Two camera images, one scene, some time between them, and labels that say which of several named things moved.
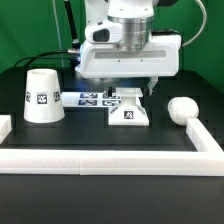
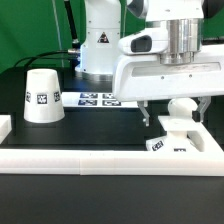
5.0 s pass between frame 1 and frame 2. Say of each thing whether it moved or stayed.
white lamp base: moved
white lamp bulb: stayed
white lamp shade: stayed
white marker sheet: stayed
